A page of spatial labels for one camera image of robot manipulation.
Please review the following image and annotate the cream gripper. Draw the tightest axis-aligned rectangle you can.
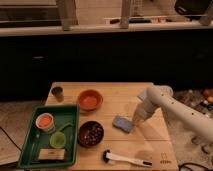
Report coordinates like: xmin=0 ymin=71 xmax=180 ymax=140
xmin=132 ymin=103 xmax=150 ymax=125

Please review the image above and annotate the blue sponge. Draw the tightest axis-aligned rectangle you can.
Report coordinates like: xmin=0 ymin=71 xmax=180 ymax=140
xmin=112 ymin=116 xmax=133 ymax=133

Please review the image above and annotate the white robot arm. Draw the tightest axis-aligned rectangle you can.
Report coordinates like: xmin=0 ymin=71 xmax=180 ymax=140
xmin=132 ymin=85 xmax=213 ymax=142

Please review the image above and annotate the red bowl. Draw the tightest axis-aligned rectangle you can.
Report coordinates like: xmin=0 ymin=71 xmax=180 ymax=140
xmin=77 ymin=89 xmax=103 ymax=111

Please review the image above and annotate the dark brown bowl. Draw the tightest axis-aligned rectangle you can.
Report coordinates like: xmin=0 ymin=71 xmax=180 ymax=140
xmin=78 ymin=121 xmax=104 ymax=148

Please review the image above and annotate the tan sponge block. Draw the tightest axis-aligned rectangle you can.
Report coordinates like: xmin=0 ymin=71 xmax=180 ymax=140
xmin=38 ymin=149 xmax=65 ymax=160

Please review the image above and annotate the grey triangular cloth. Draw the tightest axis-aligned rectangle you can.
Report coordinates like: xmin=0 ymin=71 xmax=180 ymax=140
xmin=137 ymin=92 xmax=146 ymax=101

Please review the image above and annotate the small dark cup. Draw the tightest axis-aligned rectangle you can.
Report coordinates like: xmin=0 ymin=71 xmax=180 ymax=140
xmin=51 ymin=86 xmax=64 ymax=102

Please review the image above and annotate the green measuring scoop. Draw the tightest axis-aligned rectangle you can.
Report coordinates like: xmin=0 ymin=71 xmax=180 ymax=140
xmin=49 ymin=123 xmax=72 ymax=149

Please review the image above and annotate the green plastic tray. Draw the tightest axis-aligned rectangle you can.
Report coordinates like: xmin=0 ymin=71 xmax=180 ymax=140
xmin=18 ymin=105 xmax=79 ymax=169

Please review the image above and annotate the orange filled white cup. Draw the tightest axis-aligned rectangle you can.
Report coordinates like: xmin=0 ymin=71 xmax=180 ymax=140
xmin=35 ymin=113 xmax=55 ymax=133

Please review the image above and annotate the white handled dish brush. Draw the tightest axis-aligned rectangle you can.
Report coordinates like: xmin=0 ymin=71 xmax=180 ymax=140
xmin=103 ymin=150 xmax=153 ymax=167

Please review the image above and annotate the black cable right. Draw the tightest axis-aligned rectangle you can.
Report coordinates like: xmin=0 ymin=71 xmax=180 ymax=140
xmin=178 ymin=162 xmax=213 ymax=171

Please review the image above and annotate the black cable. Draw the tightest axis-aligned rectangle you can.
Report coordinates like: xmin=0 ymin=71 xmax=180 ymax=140
xmin=0 ymin=125 xmax=23 ymax=152
xmin=178 ymin=162 xmax=213 ymax=171

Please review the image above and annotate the black cable left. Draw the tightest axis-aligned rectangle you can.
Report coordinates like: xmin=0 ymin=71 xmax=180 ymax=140
xmin=0 ymin=125 xmax=23 ymax=152

